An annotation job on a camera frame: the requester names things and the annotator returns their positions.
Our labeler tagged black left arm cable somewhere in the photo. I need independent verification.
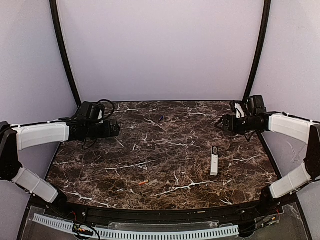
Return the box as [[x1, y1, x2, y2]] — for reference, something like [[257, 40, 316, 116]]
[[81, 99, 116, 151]]

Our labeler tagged black frame post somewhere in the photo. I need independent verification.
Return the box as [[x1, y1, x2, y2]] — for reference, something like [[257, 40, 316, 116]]
[[242, 0, 272, 102], [49, 0, 82, 107]]

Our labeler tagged right black frame post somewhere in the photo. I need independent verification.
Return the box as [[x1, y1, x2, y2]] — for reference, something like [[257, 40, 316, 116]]
[[242, 0, 272, 102]]

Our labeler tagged black front table rail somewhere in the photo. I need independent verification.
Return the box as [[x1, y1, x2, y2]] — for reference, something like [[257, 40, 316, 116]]
[[60, 201, 261, 225]]

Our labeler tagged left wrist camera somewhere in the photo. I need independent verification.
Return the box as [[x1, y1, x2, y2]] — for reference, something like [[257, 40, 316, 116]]
[[86, 102, 105, 122]]

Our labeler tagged grey slotted cable duct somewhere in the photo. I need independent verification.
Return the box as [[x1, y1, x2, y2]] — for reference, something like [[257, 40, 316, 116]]
[[32, 213, 240, 240]]

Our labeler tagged left black frame post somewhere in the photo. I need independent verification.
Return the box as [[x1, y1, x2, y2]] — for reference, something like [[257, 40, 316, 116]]
[[49, 0, 82, 107]]

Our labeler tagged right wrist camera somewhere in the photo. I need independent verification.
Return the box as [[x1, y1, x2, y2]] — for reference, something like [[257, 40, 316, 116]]
[[230, 100, 247, 119]]

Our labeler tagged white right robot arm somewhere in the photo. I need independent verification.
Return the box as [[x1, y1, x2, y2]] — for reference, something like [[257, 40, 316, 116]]
[[214, 95, 320, 216]]

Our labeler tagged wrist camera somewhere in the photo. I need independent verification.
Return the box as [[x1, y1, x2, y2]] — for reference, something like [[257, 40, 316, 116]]
[[86, 102, 105, 122], [230, 100, 247, 119]]

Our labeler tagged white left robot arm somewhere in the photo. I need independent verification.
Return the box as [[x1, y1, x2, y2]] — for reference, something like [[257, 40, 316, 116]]
[[0, 99, 121, 210]]

